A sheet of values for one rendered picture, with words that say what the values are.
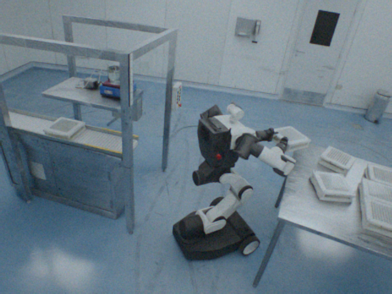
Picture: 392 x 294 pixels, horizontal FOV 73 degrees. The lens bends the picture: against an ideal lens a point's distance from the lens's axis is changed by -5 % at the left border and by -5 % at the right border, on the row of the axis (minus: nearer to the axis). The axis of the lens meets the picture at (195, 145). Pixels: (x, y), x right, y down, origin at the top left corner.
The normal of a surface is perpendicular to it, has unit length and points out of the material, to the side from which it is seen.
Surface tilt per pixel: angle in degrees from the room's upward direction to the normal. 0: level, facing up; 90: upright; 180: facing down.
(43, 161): 90
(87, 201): 90
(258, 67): 90
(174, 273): 0
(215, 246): 0
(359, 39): 90
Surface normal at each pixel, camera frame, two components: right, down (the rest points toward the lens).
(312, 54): -0.11, 0.52
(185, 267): 0.11, -0.84
